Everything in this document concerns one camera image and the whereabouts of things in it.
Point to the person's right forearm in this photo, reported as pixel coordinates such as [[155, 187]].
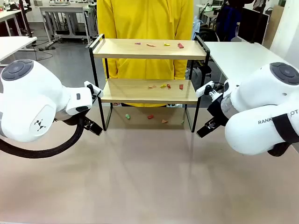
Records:
[[111, 70]]

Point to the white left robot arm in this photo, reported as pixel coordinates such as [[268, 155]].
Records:
[[28, 98]]

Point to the black stand pole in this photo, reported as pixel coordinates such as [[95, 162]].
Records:
[[27, 25]]

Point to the yellow paper scrap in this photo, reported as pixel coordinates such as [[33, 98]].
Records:
[[166, 44], [163, 86]]

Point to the person's left forearm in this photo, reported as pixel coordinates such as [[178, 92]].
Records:
[[180, 70]]

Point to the white desk grey legs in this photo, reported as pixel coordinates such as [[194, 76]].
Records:
[[60, 10]]

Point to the black office chair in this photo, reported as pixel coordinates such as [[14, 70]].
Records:
[[208, 33]]

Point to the white side table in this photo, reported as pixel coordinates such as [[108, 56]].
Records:
[[238, 56], [14, 44]]

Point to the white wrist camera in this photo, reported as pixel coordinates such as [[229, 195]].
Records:
[[95, 88], [201, 91]]

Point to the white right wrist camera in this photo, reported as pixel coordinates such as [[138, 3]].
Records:
[[201, 91]]

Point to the background person in dark blue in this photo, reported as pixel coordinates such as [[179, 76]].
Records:
[[227, 21]]

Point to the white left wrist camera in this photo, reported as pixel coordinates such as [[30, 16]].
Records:
[[95, 88]]

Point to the brown cardboard sheet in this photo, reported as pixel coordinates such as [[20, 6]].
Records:
[[276, 23]]

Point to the black frame wooden shelf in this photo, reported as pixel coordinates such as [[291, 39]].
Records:
[[121, 47]]

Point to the orange paper scrap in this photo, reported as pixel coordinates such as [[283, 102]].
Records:
[[150, 45], [164, 121], [153, 87]]

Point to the black flat panel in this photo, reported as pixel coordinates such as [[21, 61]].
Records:
[[252, 25]]

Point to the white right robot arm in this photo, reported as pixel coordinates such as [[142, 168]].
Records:
[[252, 130]]

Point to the person in yellow hoodie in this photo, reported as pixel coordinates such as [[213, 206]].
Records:
[[144, 21]]

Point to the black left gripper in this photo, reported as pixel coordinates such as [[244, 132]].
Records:
[[67, 119]]

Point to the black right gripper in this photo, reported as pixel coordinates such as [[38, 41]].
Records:
[[218, 108]]

